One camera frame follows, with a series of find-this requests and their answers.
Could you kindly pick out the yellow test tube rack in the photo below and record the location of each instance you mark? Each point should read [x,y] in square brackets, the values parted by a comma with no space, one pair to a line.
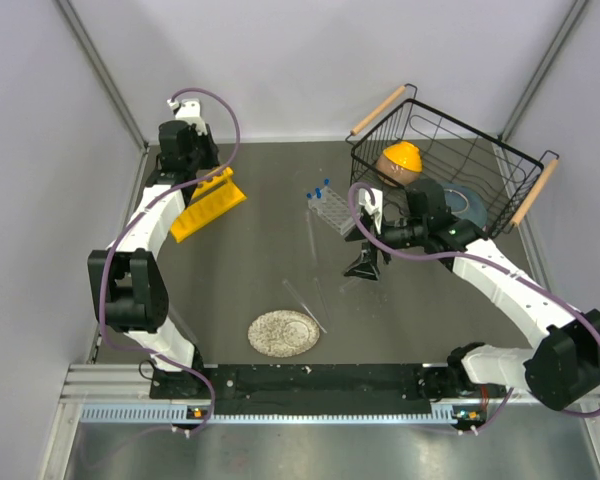
[206,207]

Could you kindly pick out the clear acrylic tube rack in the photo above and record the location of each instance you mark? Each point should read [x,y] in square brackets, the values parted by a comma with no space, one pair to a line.
[333,210]

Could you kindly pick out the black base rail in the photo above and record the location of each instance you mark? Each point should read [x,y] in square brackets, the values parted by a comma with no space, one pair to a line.
[327,389]

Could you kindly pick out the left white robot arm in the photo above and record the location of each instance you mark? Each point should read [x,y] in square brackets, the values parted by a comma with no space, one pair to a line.
[128,286]

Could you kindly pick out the black wire basket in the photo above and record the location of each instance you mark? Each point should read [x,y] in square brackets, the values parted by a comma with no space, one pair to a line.
[507,179]

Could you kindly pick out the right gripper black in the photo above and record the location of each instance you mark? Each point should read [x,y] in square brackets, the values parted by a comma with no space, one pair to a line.
[366,266]

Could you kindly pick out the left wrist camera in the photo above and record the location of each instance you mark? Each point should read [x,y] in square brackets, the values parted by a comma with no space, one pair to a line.
[188,111]

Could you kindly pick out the brown and yellow bowl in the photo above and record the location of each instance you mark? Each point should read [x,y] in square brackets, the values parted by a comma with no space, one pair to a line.
[399,164]

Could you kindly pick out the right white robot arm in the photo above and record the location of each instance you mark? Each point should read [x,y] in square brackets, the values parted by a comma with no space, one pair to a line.
[562,362]

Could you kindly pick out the speckled ceramic plate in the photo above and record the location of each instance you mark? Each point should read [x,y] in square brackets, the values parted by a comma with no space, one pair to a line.
[283,333]

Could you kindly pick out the short clear glass tube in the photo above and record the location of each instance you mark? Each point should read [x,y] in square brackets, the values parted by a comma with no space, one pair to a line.
[349,285]

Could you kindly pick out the blue glazed bowl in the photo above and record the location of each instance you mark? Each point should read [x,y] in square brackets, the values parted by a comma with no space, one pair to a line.
[465,203]

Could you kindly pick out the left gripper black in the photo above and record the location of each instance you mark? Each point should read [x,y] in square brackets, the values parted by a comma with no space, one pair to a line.
[206,139]

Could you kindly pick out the clear tube centre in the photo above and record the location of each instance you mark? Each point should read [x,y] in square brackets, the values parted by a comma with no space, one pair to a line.
[322,298]

